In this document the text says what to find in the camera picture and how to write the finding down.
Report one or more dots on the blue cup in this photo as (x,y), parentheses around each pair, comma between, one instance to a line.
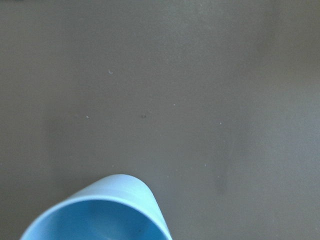
(116,207)

